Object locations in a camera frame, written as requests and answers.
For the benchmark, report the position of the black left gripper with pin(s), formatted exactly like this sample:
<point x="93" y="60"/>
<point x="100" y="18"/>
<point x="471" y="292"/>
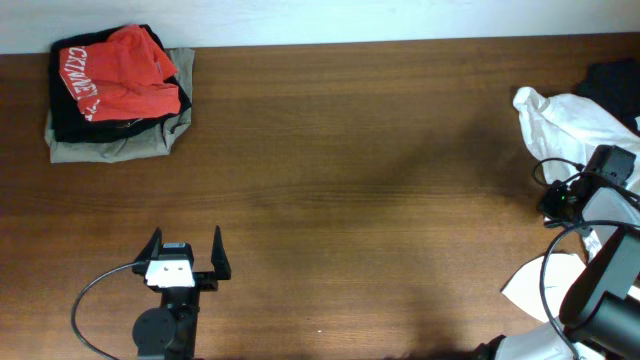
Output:
<point x="206" y="279"/>

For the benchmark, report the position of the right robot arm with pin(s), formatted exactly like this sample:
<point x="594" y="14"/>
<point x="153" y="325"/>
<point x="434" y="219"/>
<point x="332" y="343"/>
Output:
<point x="598" y="316"/>

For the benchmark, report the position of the black garment at right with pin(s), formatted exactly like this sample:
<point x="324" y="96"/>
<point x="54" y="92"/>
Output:
<point x="614" y="86"/>

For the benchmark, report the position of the red folded shirt white lettering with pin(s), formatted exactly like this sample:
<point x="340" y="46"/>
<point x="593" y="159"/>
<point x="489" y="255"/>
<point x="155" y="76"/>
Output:
<point x="122" y="78"/>

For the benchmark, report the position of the white t-shirt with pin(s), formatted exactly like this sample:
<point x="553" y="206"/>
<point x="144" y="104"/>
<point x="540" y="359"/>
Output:
<point x="569" y="127"/>

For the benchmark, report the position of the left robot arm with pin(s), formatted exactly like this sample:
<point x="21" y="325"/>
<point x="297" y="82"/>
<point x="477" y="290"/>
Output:
<point x="169" y="330"/>

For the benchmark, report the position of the khaki folded garment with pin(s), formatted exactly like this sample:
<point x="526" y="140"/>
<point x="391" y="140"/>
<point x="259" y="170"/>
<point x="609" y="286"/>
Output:
<point x="152" y="142"/>

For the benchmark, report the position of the black folded shirt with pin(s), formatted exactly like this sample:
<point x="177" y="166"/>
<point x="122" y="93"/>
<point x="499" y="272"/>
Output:
<point x="70" y="126"/>

